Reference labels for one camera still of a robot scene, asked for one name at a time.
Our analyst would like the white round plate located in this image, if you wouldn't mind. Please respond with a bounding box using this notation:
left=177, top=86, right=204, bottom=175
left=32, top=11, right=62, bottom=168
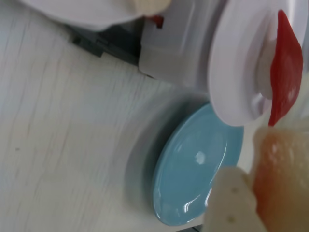
left=18, top=0, right=175, bottom=32

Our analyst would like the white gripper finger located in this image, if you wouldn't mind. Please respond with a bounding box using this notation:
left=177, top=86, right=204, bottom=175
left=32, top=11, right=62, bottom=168
left=204, top=167, right=263, bottom=232

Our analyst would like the light blue ceramic dish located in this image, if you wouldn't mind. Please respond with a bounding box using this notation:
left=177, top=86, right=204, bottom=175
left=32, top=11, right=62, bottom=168
left=152, top=102, right=244, bottom=227

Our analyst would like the white plate with raised centre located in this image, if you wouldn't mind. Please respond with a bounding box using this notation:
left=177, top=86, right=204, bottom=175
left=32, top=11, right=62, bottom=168
left=208, top=0, right=309, bottom=128

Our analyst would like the red chili pepper toy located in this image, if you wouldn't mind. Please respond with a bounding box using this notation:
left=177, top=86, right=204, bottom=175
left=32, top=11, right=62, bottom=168
left=252, top=9, right=304, bottom=127

